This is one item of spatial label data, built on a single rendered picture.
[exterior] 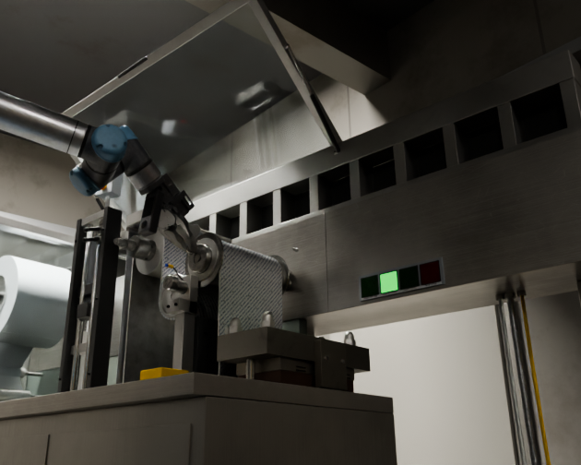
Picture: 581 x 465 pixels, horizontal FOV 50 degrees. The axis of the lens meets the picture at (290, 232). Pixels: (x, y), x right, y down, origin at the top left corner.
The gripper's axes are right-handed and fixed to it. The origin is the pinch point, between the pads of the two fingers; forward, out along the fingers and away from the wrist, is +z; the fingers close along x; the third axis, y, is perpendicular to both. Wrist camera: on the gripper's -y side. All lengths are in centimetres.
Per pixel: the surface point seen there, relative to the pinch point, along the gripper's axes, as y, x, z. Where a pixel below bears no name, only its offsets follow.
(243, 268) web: 5.4, -7.2, 11.6
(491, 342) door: 96, -12, 122
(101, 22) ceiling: 174, 149, -80
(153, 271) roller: 3.5, 22.1, 3.9
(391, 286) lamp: 16, -38, 34
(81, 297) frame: -10.8, 36.6, -1.3
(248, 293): 1.7, -7.2, 17.5
